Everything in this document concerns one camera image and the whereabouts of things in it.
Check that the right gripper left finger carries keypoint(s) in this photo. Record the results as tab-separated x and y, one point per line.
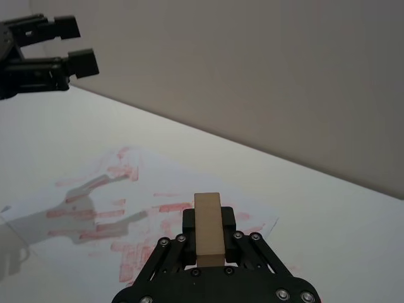
188	233

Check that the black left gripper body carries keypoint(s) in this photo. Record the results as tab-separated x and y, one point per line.
5	47

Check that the pale wooden block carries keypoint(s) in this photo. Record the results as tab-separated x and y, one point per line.
208	227

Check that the white paper with red marks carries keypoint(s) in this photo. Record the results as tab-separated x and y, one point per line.
176	189

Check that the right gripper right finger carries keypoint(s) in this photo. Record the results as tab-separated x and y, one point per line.
229	233

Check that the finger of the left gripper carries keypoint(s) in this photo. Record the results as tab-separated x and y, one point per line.
82	63
64	27

